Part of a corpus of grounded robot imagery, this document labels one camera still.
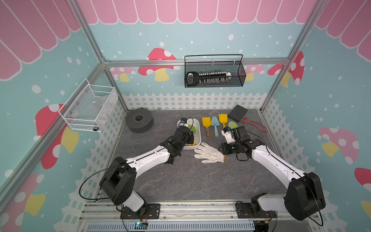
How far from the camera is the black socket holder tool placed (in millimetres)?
889

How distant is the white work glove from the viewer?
36.8 inches

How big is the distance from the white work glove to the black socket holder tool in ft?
1.36
